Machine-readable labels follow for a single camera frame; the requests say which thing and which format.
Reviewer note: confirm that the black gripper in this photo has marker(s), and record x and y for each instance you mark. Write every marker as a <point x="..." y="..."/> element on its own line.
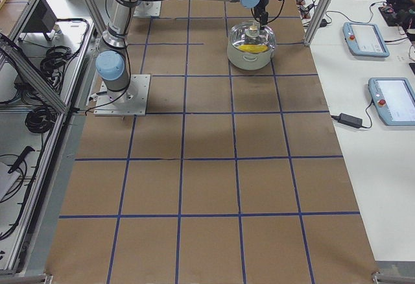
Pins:
<point x="262" y="0"/>

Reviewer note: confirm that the yellow corn cob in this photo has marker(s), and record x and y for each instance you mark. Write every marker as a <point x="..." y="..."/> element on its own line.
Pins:
<point x="253" y="48"/>

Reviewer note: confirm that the pale green cooking pot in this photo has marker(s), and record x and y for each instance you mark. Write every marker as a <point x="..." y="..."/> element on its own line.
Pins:
<point x="248" y="61"/>

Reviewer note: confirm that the far teach pendant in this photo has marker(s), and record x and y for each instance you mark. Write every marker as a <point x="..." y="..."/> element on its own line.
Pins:
<point x="365" y="40"/>

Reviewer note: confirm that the teach pendant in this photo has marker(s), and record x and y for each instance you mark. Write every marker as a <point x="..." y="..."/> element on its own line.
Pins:
<point x="365" y="40"/>
<point x="393" y="98"/>

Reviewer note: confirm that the black power adapter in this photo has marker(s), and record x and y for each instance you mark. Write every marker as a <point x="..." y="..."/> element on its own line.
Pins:
<point x="350" y="120"/>

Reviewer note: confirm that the near teach pendant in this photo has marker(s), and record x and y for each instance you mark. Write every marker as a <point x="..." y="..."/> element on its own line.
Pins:
<point x="393" y="98"/>

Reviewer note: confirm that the brown paper table cover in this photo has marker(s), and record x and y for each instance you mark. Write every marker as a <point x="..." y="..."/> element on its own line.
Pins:
<point x="232" y="176"/>

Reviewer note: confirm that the aluminium frame post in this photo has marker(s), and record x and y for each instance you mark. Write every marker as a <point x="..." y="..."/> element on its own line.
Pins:
<point x="314" y="25"/>

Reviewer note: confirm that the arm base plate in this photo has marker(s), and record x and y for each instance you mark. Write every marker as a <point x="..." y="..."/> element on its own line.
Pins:
<point x="147" y="10"/>
<point x="133" y="102"/>

